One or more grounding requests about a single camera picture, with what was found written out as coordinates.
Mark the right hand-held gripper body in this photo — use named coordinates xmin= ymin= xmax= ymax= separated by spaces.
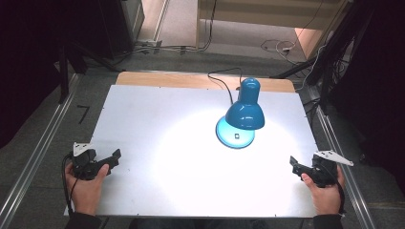
xmin=309 ymin=150 xmax=354 ymax=189

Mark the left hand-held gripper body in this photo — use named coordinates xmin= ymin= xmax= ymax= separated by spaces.
xmin=70 ymin=141 xmax=110 ymax=181

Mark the blue desk lamp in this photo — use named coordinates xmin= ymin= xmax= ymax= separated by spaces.
xmin=215 ymin=76 xmax=266 ymax=150

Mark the person's right hand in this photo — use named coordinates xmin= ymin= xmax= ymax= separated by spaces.
xmin=300 ymin=164 xmax=346 ymax=217

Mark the person's left hand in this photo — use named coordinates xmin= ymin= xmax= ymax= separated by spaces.
xmin=64 ymin=161 xmax=110 ymax=217

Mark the black metal stand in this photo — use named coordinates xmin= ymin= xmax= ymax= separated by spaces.
xmin=269 ymin=0 xmax=378 ymax=111
xmin=56 ymin=39 xmax=123 ymax=105

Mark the grey power strip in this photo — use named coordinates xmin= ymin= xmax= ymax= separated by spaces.
xmin=136 ymin=38 xmax=164 ymax=54

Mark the dark cabinet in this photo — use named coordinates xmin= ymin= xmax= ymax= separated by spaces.
xmin=96 ymin=0 xmax=146 ymax=61

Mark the wooden shelf unit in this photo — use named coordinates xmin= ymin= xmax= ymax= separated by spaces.
xmin=195 ymin=0 xmax=352 ymax=61

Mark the metal floor rail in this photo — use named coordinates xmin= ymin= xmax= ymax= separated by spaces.
xmin=0 ymin=73 xmax=81 ymax=229
xmin=306 ymin=86 xmax=379 ymax=229

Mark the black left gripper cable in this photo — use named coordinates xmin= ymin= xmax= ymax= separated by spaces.
xmin=60 ymin=152 xmax=80 ymax=215

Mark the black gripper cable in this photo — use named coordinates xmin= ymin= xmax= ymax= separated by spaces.
xmin=320 ymin=161 xmax=348 ymax=216
xmin=60 ymin=152 xmax=80 ymax=215

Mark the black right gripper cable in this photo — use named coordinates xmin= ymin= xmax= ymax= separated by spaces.
xmin=320 ymin=161 xmax=348 ymax=216

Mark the black lamp cable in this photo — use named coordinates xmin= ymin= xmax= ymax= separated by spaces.
xmin=207 ymin=67 xmax=244 ymax=106

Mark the white floor cable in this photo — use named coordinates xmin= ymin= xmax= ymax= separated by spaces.
xmin=260 ymin=37 xmax=299 ymax=66

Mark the bundle of floor cables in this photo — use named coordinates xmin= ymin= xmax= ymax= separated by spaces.
xmin=111 ymin=0 xmax=219 ymax=66

